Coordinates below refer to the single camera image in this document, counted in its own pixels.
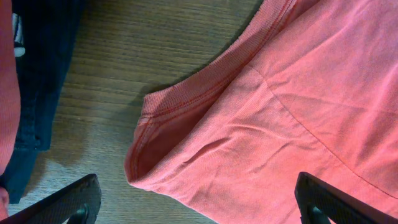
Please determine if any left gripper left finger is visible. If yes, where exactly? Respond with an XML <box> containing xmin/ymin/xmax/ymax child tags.
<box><xmin>1</xmin><ymin>174</ymin><xmax>101</xmax><ymax>224</ymax></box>

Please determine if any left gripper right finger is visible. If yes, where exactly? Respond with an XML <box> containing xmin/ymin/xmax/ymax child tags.
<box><xmin>294</xmin><ymin>172</ymin><xmax>397</xmax><ymax>224</ymax></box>

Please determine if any salmon red t-shirt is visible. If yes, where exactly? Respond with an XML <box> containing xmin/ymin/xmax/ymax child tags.
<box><xmin>124</xmin><ymin>0</ymin><xmax>397</xmax><ymax>223</ymax></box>

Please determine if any folded red soccer shirt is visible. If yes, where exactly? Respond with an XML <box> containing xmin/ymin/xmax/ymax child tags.
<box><xmin>0</xmin><ymin>0</ymin><xmax>25</xmax><ymax>220</ymax></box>

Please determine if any folded navy blue garment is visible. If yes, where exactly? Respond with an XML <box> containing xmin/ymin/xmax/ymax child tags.
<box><xmin>1</xmin><ymin>0</ymin><xmax>84</xmax><ymax>204</ymax></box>

